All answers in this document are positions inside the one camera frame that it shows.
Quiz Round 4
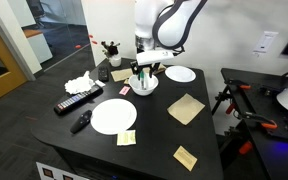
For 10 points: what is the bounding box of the small black remote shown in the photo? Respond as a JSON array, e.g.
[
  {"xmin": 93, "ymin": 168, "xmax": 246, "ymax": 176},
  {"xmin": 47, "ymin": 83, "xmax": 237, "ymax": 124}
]
[{"xmin": 70, "ymin": 110, "xmax": 92, "ymax": 134}]

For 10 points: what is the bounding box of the black device near cup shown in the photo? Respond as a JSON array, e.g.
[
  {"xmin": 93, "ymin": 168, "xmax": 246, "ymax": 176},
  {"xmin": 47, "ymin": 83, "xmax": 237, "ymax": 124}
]
[{"xmin": 98, "ymin": 66, "xmax": 109, "ymax": 82}]

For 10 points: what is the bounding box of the brown napkin near wall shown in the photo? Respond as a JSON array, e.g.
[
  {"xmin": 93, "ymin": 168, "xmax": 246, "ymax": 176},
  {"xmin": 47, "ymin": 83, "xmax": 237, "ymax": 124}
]
[{"xmin": 111, "ymin": 64, "xmax": 166, "ymax": 82}]

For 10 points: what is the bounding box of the white cup with stirrers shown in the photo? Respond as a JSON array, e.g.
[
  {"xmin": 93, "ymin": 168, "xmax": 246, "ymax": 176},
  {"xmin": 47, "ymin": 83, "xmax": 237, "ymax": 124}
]
[{"xmin": 101, "ymin": 41, "xmax": 121, "ymax": 67}]

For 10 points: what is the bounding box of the crumpled white tissue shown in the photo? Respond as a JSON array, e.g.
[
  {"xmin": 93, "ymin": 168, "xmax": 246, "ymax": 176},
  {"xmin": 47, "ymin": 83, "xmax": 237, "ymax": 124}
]
[{"xmin": 64, "ymin": 71, "xmax": 94, "ymax": 94}]

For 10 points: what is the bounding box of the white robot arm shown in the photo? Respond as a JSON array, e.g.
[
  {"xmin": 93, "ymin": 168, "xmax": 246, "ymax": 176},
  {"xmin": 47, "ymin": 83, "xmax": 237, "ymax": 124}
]
[{"xmin": 131, "ymin": 0, "xmax": 207, "ymax": 77}]

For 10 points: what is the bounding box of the small white plate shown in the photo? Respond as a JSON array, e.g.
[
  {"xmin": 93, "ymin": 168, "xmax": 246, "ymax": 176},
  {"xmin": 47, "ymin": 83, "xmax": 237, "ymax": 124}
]
[{"xmin": 165, "ymin": 66, "xmax": 196, "ymax": 83}]

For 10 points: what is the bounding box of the large white plate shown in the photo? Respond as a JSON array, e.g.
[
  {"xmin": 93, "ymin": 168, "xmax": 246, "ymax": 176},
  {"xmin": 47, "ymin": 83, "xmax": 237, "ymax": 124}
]
[{"xmin": 91, "ymin": 98, "xmax": 137, "ymax": 135}]

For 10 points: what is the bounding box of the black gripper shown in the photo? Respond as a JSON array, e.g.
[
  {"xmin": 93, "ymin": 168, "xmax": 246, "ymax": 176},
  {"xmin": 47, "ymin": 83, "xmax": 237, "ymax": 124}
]
[{"xmin": 130, "ymin": 36, "xmax": 184, "ymax": 78}]

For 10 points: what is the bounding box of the long black remote control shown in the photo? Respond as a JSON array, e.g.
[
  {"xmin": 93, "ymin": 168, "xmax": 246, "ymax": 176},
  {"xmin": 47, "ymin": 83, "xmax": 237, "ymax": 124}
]
[{"xmin": 54, "ymin": 85, "xmax": 103, "ymax": 115}]

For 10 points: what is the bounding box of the orange handled clamp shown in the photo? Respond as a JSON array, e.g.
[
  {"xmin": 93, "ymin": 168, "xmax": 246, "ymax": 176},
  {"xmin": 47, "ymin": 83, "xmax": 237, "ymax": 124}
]
[
  {"xmin": 225, "ymin": 79, "xmax": 251, "ymax": 89},
  {"xmin": 238, "ymin": 112, "xmax": 277, "ymax": 129}
]

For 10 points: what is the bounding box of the white wall switch plate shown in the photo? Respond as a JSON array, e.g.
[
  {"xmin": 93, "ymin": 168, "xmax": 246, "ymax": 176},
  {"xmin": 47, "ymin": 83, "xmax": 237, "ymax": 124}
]
[{"xmin": 253, "ymin": 31, "xmax": 278, "ymax": 53}]

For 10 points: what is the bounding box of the brown paper napkin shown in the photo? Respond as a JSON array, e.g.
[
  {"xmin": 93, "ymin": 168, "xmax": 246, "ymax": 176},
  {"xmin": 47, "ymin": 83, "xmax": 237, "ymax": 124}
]
[{"xmin": 167, "ymin": 93, "xmax": 205, "ymax": 125}]

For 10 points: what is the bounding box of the white bowl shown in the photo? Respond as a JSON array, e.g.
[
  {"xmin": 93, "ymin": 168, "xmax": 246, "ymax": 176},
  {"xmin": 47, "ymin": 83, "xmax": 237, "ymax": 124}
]
[{"xmin": 128, "ymin": 74, "xmax": 159, "ymax": 96}]

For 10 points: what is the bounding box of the white packet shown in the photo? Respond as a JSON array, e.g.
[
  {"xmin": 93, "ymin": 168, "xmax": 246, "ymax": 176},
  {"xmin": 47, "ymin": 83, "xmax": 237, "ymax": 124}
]
[{"xmin": 95, "ymin": 80, "xmax": 105, "ymax": 87}]

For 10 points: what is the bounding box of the green grey Sharpie marker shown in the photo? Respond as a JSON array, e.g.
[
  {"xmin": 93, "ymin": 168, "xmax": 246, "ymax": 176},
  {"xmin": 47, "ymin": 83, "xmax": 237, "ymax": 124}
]
[{"xmin": 140, "ymin": 71, "xmax": 145, "ymax": 90}]

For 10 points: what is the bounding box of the pink packet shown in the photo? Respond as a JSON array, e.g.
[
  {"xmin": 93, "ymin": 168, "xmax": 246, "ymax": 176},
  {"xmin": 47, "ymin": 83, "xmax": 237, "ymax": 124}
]
[{"xmin": 119, "ymin": 86, "xmax": 130, "ymax": 96}]

